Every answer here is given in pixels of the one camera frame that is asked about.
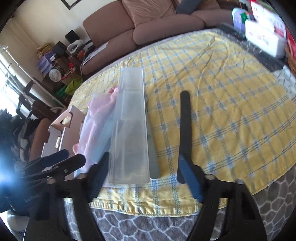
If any pink towel headband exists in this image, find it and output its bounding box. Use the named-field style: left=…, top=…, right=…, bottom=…
left=73, top=87, right=119, bottom=173

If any grey nail file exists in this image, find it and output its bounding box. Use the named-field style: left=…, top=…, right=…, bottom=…
left=145, top=96, right=161, bottom=179

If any white cardboard box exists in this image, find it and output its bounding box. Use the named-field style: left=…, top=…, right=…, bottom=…
left=41, top=106, right=85, bottom=157

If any paper sheet on sofa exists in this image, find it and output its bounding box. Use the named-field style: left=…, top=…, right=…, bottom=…
left=82, top=42, right=109, bottom=65

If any purple white bottle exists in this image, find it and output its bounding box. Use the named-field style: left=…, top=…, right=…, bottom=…
left=232, top=8, right=249, bottom=32

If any yellow plaid tablecloth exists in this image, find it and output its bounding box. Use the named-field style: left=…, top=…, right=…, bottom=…
left=71, top=30, right=295, bottom=216

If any clear plastic storage case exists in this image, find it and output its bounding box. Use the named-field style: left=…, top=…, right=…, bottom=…
left=108, top=67, right=150, bottom=186

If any black nail file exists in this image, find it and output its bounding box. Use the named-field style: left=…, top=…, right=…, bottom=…
left=179, top=91, right=192, bottom=160

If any grey blue cushion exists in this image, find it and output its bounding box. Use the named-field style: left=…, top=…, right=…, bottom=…
left=176, top=0, right=202, bottom=15

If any brown sofa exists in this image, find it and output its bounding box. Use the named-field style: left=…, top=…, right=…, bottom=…
left=81, top=1, right=233, bottom=75

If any white nail lamp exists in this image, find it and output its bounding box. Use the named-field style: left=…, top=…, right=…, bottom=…
left=245, top=20, right=287, bottom=59

